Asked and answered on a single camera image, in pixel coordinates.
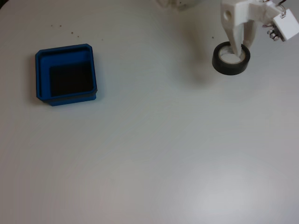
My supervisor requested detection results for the black tape roll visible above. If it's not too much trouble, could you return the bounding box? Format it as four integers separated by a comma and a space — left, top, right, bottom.
212, 41, 250, 76

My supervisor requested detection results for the blue square box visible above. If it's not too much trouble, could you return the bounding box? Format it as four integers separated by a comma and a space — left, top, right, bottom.
35, 43, 98, 107

